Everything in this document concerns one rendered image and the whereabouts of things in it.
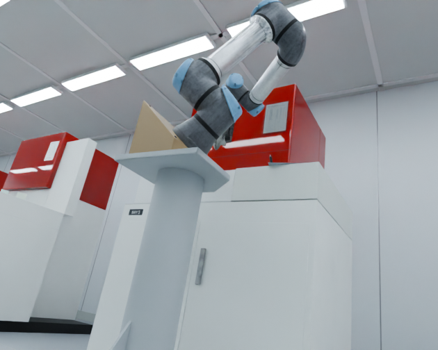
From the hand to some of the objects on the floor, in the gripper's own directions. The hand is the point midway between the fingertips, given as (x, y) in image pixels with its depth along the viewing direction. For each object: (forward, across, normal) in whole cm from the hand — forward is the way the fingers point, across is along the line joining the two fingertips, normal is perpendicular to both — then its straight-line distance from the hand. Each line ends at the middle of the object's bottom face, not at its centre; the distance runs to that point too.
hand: (215, 146), depth 160 cm
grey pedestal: (+111, -13, +45) cm, 120 cm away
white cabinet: (+111, -2, -26) cm, 114 cm away
